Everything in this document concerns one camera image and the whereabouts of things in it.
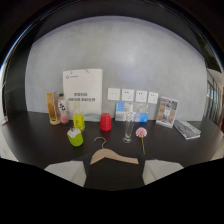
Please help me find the flat grey magazine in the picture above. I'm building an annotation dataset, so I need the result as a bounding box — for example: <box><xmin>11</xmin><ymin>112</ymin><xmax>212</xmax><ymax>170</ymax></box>
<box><xmin>173</xmin><ymin>119</ymin><xmax>202</xmax><ymax>141</ymax></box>

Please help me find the upright colourful magazine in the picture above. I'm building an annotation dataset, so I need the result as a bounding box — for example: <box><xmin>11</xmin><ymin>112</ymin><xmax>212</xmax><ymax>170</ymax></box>
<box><xmin>155</xmin><ymin>96</ymin><xmax>180</xmax><ymax>129</ymax></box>

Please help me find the green cup with white lid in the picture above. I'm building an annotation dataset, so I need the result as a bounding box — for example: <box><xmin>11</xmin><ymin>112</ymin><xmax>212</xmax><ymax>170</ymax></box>
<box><xmin>66</xmin><ymin>126</ymin><xmax>85</xmax><ymax>148</ymax></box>

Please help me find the pink artificial flower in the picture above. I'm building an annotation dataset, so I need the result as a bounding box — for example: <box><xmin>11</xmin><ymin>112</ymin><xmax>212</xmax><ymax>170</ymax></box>
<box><xmin>135</xmin><ymin>126</ymin><xmax>148</xmax><ymax>156</ymax></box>

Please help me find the wooden clothes hanger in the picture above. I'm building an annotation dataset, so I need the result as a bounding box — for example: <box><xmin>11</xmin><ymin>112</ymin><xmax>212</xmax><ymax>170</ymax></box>
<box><xmin>89</xmin><ymin>136</ymin><xmax>140</xmax><ymax>165</ymax></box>

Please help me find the tall clear glass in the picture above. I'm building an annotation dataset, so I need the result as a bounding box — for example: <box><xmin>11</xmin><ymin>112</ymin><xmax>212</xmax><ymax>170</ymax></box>
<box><xmin>122</xmin><ymin>111</ymin><xmax>136</xmax><ymax>145</ymax></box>

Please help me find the yellow green tea bottle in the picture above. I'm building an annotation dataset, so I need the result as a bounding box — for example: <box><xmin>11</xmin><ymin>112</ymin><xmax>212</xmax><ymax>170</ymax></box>
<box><xmin>72</xmin><ymin>102</ymin><xmax>86</xmax><ymax>132</ymax></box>

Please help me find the light blue flat packet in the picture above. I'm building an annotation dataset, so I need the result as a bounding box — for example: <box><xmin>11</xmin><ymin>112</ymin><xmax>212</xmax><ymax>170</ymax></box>
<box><xmin>83</xmin><ymin>113</ymin><xmax>102</xmax><ymax>123</ymax></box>

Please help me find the red plastic cup stack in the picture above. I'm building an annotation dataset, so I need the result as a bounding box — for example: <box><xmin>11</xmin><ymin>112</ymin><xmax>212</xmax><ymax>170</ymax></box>
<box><xmin>99</xmin><ymin>112</ymin><xmax>113</xmax><ymax>132</ymax></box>

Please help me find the pink drink bottle white label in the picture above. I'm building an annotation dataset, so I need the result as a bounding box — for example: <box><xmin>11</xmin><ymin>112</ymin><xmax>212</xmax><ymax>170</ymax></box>
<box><xmin>57</xmin><ymin>93</ymin><xmax>70</xmax><ymax>125</ymax></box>

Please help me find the blue and white box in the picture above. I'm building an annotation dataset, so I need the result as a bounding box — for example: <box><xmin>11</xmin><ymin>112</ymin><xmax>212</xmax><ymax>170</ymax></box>
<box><xmin>114</xmin><ymin>101</ymin><xmax>135</xmax><ymax>123</ymax></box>

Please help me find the white paper shopping bag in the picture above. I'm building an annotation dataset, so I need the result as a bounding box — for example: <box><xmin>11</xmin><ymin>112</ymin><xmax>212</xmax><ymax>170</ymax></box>
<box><xmin>62</xmin><ymin>68</ymin><xmax>104</xmax><ymax>116</ymax></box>

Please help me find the white wall socket plate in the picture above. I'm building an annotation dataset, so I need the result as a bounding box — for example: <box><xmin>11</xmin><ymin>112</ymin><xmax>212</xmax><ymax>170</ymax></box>
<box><xmin>147</xmin><ymin>91</ymin><xmax>160</xmax><ymax>105</ymax></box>
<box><xmin>121</xmin><ymin>88</ymin><xmax>135</xmax><ymax>103</ymax></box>
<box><xmin>134</xmin><ymin>89</ymin><xmax>148</xmax><ymax>104</ymax></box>

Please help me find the white wall switch plate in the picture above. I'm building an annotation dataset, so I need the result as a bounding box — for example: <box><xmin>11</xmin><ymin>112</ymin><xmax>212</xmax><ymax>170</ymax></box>
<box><xmin>107</xmin><ymin>87</ymin><xmax>121</xmax><ymax>102</ymax></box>

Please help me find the window with dark frame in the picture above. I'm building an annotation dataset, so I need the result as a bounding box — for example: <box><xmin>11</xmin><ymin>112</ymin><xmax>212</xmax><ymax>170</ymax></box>
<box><xmin>204</xmin><ymin>67</ymin><xmax>224</xmax><ymax>128</ymax></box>

